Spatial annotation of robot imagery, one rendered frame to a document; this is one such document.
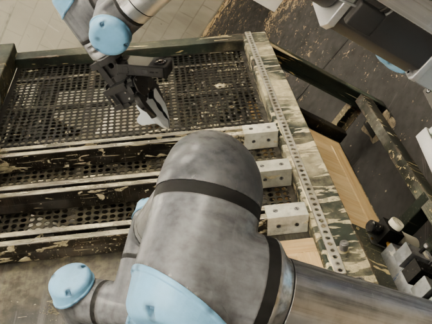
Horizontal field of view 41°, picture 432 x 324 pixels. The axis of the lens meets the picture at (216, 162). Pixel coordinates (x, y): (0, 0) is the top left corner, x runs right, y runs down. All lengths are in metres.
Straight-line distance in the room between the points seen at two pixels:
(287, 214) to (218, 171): 1.18
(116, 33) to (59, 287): 0.44
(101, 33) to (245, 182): 0.54
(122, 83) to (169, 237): 0.73
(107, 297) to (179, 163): 0.42
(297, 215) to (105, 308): 0.91
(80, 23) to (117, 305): 0.57
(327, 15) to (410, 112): 2.39
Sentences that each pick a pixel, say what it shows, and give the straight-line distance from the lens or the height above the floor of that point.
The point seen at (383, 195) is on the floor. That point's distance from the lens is 3.03.
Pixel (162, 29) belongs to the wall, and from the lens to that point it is 6.96.
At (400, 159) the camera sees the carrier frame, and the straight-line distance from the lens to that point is 2.75.
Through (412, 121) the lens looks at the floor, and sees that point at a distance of 3.10.
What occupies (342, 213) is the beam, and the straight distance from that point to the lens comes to 1.80.
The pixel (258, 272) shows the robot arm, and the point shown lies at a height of 1.58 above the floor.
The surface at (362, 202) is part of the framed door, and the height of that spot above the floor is 0.30.
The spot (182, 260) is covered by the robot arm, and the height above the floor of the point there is 1.65.
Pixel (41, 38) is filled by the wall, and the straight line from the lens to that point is 7.23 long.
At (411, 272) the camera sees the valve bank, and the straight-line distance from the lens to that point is 1.61.
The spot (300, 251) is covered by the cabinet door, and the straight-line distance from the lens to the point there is 1.72.
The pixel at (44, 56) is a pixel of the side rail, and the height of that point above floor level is 1.71.
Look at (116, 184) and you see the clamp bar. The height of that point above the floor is 1.41.
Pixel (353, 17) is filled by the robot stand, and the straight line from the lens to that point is 0.75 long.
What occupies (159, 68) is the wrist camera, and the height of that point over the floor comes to 1.58.
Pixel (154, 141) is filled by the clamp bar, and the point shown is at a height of 1.30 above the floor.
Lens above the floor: 1.86
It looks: 22 degrees down
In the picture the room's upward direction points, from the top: 67 degrees counter-clockwise
